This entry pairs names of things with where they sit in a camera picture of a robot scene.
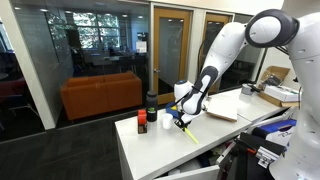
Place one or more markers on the small orange bottle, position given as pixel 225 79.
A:
pixel 142 120

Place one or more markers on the black metal clamp stand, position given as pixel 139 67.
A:
pixel 250 156

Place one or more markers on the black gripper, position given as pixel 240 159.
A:
pixel 180 120

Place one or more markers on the blue and white device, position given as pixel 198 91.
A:
pixel 276 128

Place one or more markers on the orange sofa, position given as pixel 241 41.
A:
pixel 100 96

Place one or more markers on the white flat box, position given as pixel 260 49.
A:
pixel 283 93

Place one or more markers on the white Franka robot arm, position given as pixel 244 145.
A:
pixel 300 83

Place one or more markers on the narrow wooden glass door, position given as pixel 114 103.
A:
pixel 203 33

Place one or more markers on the yellow marker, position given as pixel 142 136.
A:
pixel 191 136

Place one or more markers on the white book with wooden cover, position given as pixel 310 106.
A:
pixel 223 110

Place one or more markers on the dark red chair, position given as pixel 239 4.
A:
pixel 13 90

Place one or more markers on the open cardboard box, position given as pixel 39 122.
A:
pixel 276 71

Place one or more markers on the white cup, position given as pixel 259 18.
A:
pixel 167 122

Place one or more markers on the yellow toy corn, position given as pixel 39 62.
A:
pixel 173 108

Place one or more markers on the small silver round device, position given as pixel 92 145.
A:
pixel 247 89

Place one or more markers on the white paper sign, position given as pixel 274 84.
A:
pixel 141 47

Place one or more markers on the blue plate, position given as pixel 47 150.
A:
pixel 170 113

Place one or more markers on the wide wooden glass door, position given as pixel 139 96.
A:
pixel 156 50

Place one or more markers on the black water bottle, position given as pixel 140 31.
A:
pixel 152 106

